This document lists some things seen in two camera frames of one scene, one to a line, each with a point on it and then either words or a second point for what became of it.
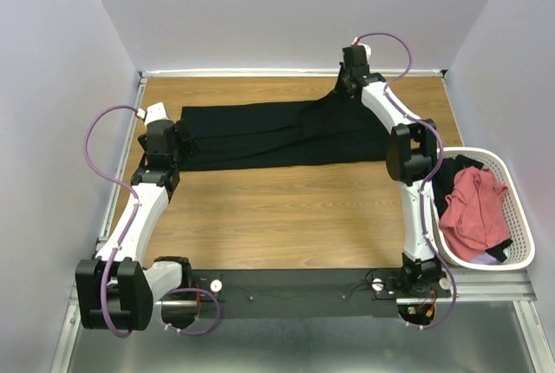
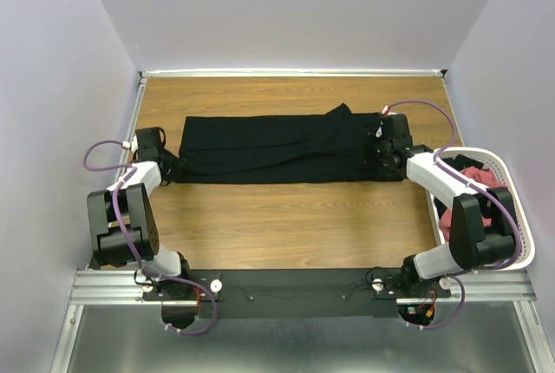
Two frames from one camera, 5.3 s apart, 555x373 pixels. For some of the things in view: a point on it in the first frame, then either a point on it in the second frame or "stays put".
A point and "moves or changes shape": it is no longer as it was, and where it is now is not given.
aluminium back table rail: [387, 73] stays put
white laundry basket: [522, 248] stays put
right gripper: [338, 88] to [374, 137]
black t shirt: [335, 131] moves or changes shape
